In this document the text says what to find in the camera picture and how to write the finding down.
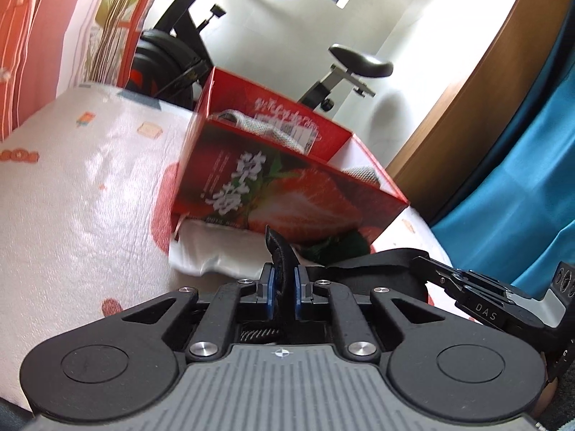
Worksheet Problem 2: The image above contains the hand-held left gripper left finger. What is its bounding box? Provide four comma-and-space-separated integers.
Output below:
121, 263, 277, 363

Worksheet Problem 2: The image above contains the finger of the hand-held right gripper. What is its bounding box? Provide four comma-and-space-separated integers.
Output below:
411, 255, 513, 298
442, 284, 563, 343

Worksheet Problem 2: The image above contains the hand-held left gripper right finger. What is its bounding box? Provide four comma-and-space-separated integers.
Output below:
294, 264, 445, 363

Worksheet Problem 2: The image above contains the black fabric strap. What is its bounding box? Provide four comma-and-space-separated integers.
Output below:
264, 226, 436, 343

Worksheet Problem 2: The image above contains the red cardboard box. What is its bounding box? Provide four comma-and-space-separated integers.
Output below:
171, 66, 410, 254

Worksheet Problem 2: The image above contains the person's right hand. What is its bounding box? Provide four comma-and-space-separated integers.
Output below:
535, 376, 562, 419

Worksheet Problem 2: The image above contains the white plastic packet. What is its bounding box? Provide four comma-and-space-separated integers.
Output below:
169, 215, 276, 278

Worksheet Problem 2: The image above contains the blue curtain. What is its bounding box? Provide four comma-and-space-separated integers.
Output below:
429, 31, 575, 298

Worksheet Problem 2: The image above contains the grey knit cloth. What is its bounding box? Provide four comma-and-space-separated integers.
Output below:
211, 108, 316, 154
342, 165, 383, 188

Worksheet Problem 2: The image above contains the printed bedsheet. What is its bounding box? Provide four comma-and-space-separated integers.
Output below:
0, 82, 454, 414

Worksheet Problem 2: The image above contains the black exercise bike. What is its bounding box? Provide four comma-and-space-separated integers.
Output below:
123, 0, 395, 114

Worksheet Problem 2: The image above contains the wooden door frame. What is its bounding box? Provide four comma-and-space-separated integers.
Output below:
385, 0, 575, 226

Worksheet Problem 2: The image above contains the orange printed wall cloth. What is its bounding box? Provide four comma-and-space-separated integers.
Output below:
0, 0, 175, 143

